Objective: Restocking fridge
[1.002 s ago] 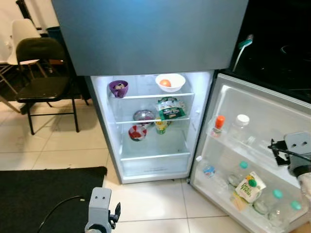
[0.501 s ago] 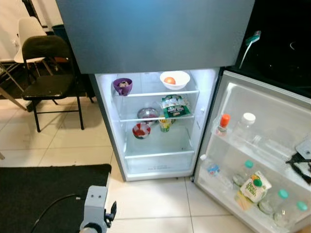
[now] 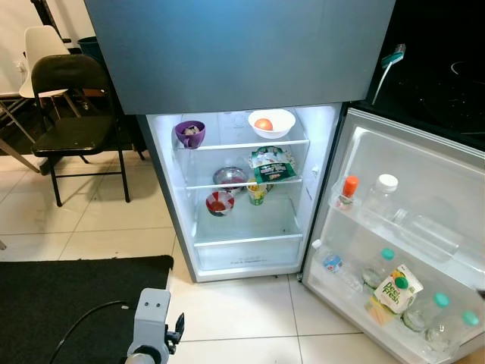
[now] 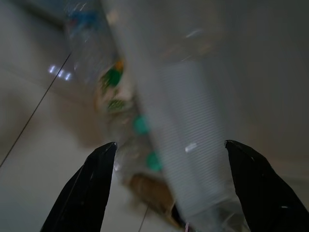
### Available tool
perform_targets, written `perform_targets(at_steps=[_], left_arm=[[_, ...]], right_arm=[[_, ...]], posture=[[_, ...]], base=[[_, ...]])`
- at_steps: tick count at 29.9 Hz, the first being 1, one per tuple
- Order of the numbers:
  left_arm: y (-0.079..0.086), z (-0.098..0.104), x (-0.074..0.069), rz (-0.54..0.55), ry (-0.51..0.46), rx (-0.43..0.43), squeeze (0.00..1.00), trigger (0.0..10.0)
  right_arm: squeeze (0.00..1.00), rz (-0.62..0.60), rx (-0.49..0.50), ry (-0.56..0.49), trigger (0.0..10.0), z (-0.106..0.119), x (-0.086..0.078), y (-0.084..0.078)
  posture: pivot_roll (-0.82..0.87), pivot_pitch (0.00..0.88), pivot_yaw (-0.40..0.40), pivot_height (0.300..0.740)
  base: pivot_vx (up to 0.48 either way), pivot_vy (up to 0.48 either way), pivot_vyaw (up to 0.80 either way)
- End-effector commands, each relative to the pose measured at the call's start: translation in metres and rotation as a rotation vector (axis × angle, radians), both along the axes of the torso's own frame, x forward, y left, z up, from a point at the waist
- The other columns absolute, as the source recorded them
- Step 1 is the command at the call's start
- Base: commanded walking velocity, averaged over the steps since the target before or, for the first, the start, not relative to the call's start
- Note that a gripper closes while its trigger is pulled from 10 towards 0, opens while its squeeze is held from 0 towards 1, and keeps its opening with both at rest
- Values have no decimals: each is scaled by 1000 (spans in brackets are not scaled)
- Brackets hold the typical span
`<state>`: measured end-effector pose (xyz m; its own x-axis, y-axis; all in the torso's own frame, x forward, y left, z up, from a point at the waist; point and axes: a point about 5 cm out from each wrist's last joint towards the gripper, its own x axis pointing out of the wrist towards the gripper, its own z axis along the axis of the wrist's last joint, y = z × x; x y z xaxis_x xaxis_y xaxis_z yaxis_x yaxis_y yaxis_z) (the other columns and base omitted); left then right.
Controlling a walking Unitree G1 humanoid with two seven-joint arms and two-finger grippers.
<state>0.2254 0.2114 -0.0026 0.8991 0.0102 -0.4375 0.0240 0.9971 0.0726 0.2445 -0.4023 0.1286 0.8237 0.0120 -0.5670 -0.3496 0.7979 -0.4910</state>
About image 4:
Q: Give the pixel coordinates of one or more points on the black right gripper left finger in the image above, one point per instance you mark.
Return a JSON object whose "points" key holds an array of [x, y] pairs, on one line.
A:
{"points": [[84, 193]]}

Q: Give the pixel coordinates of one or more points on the clear bottle teal cap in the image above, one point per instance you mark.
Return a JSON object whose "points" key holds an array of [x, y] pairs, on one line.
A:
{"points": [[141, 124], [154, 160], [89, 43]]}

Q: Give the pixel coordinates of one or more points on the brown paper package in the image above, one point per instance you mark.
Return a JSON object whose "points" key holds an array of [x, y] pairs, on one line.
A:
{"points": [[149, 191]]}

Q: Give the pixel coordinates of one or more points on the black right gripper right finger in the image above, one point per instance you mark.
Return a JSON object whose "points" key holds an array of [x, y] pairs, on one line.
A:
{"points": [[265, 198]]}

